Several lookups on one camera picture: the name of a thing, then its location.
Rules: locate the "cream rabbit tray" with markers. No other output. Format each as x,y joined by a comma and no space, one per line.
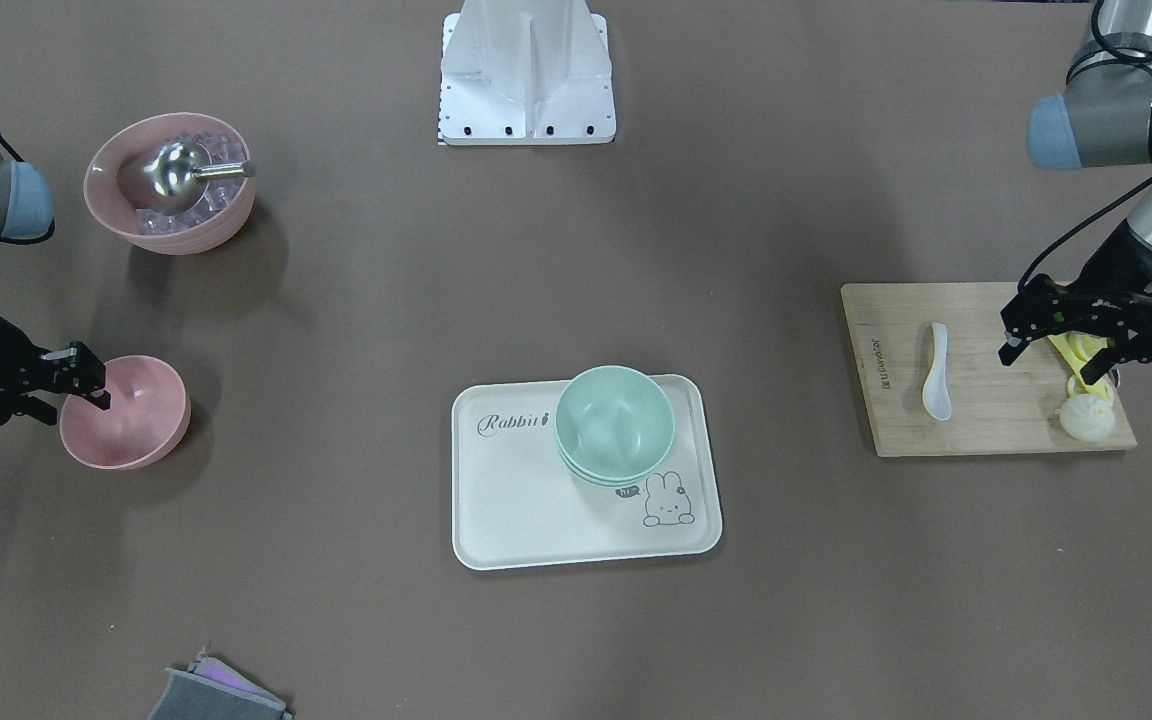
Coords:
514,504

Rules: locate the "metal ice scoop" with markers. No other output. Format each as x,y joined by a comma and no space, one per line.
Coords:
177,175

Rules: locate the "white garlic bulb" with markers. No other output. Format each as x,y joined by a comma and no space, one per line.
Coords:
1088,418

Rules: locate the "large pink bowl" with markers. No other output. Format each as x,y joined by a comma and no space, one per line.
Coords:
113,195

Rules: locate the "wooden cutting board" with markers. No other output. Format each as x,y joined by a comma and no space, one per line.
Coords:
996,409

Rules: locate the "white ceramic spoon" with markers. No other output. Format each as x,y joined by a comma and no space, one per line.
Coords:
936,398

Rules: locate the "small pink bowl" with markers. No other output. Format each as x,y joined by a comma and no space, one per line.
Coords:
149,414

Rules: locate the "green stacked bowls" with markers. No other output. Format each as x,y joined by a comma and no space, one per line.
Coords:
613,426

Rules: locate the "grey folded cloth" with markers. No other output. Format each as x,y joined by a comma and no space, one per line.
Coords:
209,688

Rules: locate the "yellow plastic knife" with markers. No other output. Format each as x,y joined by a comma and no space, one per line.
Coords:
1077,350

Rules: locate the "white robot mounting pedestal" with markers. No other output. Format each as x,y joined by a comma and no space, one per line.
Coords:
525,73

